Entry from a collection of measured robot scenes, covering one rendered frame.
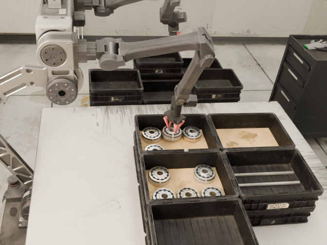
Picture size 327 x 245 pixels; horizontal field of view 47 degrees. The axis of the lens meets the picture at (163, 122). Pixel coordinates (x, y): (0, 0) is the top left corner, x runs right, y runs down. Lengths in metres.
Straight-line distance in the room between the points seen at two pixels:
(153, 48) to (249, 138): 0.93
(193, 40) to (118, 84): 1.71
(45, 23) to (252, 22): 3.95
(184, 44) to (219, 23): 3.59
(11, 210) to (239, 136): 1.43
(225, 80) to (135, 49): 1.94
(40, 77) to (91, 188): 0.60
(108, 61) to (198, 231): 0.78
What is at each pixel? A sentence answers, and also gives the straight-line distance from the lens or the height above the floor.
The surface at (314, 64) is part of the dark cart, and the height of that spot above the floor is 0.86.
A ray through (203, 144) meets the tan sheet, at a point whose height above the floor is 0.83.
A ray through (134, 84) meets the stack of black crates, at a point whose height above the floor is 0.49.
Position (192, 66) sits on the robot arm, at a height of 1.36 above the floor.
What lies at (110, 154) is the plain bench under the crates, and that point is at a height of 0.70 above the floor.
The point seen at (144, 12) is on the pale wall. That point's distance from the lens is 4.74.
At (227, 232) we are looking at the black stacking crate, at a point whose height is 0.83.
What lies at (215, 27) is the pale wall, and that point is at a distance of 5.03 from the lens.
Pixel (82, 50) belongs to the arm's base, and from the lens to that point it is 1.43.
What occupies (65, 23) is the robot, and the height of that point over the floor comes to 1.53.
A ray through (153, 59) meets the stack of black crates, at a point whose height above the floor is 0.49.
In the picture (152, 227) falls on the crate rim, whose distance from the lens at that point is 1.49.
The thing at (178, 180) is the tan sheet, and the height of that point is 0.83.
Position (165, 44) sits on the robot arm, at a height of 1.50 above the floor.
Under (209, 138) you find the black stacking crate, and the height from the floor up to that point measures 0.88.
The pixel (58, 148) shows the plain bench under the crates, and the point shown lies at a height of 0.70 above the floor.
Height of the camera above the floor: 2.12
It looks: 37 degrees down
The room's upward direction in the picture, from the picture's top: 7 degrees clockwise
